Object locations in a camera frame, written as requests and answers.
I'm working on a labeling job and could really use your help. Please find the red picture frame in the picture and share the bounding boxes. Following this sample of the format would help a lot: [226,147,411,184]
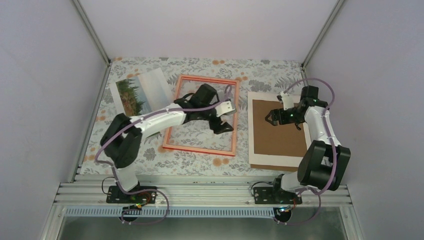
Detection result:
[162,74,240,157]

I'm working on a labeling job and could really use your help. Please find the landscape photo print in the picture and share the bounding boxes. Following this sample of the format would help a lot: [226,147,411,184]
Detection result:
[109,68,174,117]

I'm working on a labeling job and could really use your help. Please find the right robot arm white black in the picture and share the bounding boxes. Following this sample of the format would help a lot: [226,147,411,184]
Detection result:
[265,86,351,204]

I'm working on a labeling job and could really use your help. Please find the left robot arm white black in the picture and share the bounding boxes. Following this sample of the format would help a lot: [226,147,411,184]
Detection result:
[94,83,237,203]

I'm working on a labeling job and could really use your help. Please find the floral patterned table cloth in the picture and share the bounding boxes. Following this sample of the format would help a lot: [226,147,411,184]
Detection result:
[79,57,304,176]

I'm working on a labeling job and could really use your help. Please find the brown backing board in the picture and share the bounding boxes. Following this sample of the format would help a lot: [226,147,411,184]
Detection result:
[252,99,307,157]

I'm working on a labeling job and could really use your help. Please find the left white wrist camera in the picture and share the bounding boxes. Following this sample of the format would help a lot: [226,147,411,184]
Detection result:
[216,100,237,117]

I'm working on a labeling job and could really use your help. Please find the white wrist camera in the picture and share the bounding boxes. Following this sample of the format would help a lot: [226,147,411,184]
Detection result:
[277,91,294,111]
[216,100,237,117]

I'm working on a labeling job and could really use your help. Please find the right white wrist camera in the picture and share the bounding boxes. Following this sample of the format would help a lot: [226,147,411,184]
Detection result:
[277,91,294,111]

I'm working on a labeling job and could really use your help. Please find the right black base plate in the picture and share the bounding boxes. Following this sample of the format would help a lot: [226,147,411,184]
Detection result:
[252,186,303,205]

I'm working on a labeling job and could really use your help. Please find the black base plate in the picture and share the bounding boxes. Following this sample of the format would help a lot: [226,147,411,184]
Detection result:
[252,186,303,205]
[105,186,157,205]

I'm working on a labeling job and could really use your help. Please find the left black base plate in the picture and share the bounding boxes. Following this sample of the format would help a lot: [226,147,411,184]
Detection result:
[105,186,157,205]

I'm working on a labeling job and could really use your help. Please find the aluminium rail base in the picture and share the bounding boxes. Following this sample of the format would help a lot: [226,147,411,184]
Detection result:
[53,174,353,208]

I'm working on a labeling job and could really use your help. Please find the grey slotted cable duct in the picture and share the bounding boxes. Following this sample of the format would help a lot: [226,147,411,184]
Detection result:
[64,206,274,218]

